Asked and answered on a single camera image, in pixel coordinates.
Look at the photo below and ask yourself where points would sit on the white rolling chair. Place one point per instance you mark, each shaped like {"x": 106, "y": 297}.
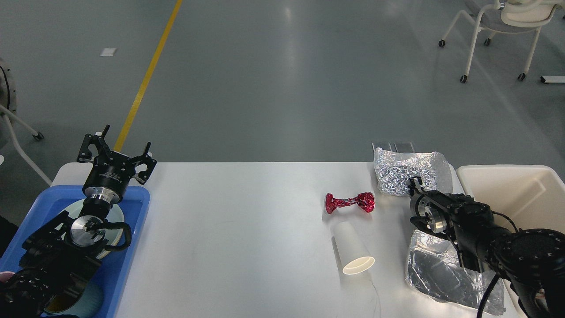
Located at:
{"x": 504, "y": 17}

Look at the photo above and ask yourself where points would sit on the white bar on floor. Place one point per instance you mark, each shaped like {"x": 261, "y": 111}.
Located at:
{"x": 552, "y": 79}

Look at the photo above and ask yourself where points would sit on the white chair left edge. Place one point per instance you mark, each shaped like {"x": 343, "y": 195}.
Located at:
{"x": 9, "y": 118}

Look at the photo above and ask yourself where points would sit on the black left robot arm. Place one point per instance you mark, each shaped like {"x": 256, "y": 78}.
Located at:
{"x": 60, "y": 258}

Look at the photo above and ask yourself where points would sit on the red foil candy wrapper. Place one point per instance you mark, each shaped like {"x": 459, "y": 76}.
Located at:
{"x": 366, "y": 201}

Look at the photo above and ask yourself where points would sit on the grey floor plate left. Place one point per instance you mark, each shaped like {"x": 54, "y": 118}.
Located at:
{"x": 383, "y": 145}

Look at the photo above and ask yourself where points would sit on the aluminium foil tray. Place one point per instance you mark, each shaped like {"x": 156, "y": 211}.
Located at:
{"x": 433, "y": 268}

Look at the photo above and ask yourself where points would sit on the white paper cup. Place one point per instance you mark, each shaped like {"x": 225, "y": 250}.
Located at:
{"x": 353, "y": 254}

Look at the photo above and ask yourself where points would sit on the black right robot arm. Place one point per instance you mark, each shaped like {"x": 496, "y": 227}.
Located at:
{"x": 532, "y": 260}

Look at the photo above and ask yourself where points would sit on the pink mug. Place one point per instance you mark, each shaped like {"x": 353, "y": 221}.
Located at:
{"x": 5, "y": 276}

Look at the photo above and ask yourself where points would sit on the cream plastic bin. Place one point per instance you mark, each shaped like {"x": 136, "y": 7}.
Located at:
{"x": 533, "y": 196}

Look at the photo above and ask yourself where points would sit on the grey floor plate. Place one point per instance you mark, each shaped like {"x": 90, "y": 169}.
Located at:
{"x": 404, "y": 147}
{"x": 383, "y": 145}

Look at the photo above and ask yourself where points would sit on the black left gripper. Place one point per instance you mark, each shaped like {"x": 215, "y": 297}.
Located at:
{"x": 111, "y": 171}

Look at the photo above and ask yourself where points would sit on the white floor tag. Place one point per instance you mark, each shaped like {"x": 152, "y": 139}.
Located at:
{"x": 108, "y": 52}

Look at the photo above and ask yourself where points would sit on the aluminium foil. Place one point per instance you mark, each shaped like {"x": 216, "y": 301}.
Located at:
{"x": 393, "y": 171}

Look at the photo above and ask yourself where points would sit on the grey floor plate right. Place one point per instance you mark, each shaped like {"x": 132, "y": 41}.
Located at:
{"x": 404, "y": 147}

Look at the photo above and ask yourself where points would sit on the green plate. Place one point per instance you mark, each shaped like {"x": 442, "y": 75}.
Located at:
{"x": 115, "y": 216}

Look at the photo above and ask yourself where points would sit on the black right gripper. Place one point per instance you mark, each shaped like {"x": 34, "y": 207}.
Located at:
{"x": 429, "y": 208}

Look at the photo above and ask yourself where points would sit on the teal mug yellow inside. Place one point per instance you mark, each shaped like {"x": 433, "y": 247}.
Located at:
{"x": 85, "y": 306}

